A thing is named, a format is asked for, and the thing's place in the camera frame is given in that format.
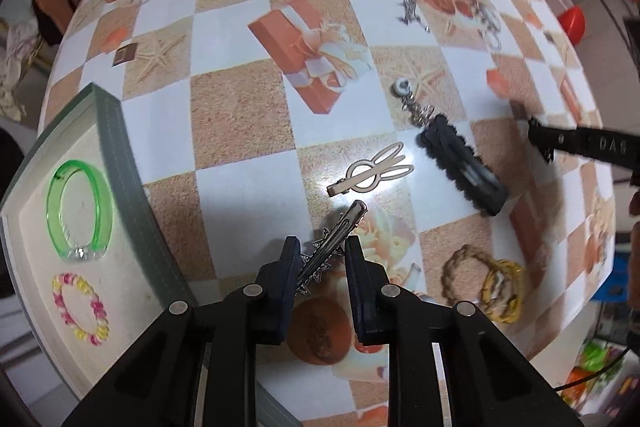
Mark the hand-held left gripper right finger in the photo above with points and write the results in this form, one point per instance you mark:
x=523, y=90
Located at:
x=354, y=269

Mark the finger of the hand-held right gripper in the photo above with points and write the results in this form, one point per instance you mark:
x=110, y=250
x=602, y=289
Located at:
x=575, y=142

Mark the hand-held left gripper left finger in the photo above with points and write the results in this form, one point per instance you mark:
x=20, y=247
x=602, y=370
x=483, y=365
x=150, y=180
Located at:
x=292, y=269

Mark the silver star hair clip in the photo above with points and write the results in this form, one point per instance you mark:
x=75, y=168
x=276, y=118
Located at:
x=340, y=227

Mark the black fuzzy hair clip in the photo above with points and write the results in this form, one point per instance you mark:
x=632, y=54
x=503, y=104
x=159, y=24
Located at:
x=450, y=152

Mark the eye bead dangling earring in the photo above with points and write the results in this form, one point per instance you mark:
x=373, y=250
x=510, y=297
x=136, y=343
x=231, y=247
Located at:
x=401, y=87

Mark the silver dangling earring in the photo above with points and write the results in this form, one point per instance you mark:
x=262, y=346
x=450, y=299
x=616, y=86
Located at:
x=409, y=9

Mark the green-edged jewelry tray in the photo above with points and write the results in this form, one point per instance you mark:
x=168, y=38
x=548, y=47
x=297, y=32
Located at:
x=30, y=232

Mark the beige rabbit hair clip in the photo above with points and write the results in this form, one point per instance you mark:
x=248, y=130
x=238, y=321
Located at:
x=340, y=188

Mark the red plastic ball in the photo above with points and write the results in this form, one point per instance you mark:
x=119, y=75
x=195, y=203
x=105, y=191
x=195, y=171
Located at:
x=572, y=22

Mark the green translucent bangle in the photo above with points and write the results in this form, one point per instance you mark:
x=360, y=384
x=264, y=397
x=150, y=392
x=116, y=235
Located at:
x=104, y=212

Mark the checkered printed tablecloth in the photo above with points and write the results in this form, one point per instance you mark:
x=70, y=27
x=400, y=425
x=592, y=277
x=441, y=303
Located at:
x=240, y=72

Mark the green plastic object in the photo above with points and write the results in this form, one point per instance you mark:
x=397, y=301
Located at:
x=595, y=356

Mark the cream cloth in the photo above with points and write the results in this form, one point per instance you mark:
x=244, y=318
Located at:
x=15, y=57

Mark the brown padded object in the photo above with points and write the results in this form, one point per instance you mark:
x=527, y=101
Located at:
x=52, y=7

